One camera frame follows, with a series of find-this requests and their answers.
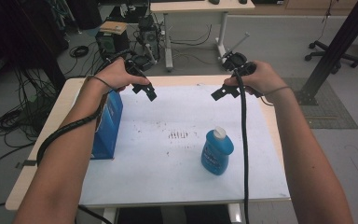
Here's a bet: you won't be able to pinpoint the loose cables under desk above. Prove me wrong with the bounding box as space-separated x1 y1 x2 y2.
170 23 214 64

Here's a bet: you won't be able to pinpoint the dark curtain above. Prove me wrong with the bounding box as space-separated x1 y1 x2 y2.
0 0 70 91

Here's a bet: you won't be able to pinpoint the black office chair base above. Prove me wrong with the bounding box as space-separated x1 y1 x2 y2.
304 39 358 75

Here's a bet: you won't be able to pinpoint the brown cardboard box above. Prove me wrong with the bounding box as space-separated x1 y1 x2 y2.
99 21 129 35

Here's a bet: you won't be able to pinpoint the grey floor mat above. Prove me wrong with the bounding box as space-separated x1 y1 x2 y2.
283 77 358 131

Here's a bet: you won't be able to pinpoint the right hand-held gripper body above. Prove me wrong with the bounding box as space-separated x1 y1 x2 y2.
221 51 258 78

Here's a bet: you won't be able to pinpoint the black spiral-wrapped cable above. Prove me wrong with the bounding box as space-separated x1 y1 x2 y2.
35 49 138 224

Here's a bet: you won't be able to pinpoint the blue bottle with white cap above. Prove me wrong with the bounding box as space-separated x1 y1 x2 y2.
200 125 235 176

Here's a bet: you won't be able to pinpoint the black metal stand beam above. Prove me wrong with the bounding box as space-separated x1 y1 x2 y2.
295 0 358 106

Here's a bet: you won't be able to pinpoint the blue cardboard box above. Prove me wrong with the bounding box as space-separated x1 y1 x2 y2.
89 90 124 161

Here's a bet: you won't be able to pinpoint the black computer tower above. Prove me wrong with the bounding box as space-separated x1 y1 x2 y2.
135 14 162 63

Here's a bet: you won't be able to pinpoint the thin grey wrist strap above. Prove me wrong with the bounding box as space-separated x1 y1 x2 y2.
86 75 117 91
259 86 294 106

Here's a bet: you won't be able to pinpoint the white metal rod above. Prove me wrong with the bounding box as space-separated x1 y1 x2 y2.
226 31 251 59

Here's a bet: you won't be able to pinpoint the person's left hand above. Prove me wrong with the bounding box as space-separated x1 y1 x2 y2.
88 57 152 94

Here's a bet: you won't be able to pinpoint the light wooden table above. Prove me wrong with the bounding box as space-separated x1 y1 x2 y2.
5 74 292 224

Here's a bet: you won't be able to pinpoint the person's right hand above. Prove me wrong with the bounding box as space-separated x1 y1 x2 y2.
223 60 289 104

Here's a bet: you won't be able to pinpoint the black equipment case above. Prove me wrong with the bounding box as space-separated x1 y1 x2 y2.
94 28 131 63

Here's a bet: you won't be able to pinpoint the person's dark trousers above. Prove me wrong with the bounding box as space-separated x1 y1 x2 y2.
117 203 233 224

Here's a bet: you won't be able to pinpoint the bundle of black floor cables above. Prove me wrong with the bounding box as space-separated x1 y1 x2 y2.
0 66 59 208

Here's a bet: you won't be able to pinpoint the coiled black cable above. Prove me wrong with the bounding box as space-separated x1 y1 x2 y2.
68 45 90 59

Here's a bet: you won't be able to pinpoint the white paper mat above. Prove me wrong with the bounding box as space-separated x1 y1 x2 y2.
78 84 291 207

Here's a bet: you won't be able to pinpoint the white desk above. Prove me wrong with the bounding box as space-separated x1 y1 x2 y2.
149 0 256 73

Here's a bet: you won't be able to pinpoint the black smooth cable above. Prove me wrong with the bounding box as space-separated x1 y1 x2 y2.
233 69 252 224

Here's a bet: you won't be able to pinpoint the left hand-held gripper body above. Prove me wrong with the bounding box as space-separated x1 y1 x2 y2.
124 54 154 81

